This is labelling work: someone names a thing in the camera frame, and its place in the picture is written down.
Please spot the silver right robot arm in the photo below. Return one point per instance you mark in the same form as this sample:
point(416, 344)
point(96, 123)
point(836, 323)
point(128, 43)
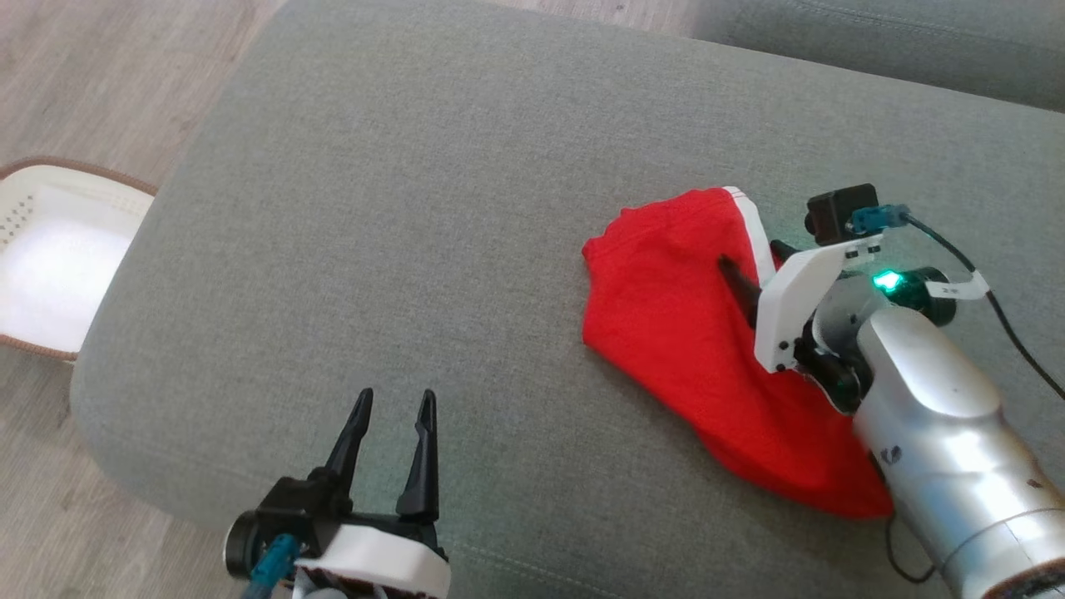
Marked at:
point(940, 433)

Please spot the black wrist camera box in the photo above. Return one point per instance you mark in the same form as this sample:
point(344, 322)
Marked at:
point(836, 215)
point(291, 520)

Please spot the grey fabric sofa seat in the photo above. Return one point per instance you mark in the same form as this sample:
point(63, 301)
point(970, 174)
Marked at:
point(899, 42)

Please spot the white laundry basket brown rim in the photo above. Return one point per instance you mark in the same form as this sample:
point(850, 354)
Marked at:
point(58, 274)

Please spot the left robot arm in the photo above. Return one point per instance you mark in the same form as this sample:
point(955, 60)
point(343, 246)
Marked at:
point(237, 545)

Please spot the red white shorts number 23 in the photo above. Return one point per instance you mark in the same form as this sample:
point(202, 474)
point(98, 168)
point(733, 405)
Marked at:
point(666, 316)

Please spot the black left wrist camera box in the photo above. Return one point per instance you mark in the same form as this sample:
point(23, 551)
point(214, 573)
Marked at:
point(291, 520)

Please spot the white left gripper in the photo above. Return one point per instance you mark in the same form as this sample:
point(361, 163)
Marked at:
point(383, 561)

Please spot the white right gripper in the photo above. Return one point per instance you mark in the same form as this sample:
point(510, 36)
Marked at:
point(795, 299)

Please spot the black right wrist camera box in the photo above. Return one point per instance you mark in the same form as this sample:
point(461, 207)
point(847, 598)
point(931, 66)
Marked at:
point(836, 215)

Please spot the grey fabric sofa ottoman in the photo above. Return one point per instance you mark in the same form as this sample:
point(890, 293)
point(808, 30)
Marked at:
point(374, 249)

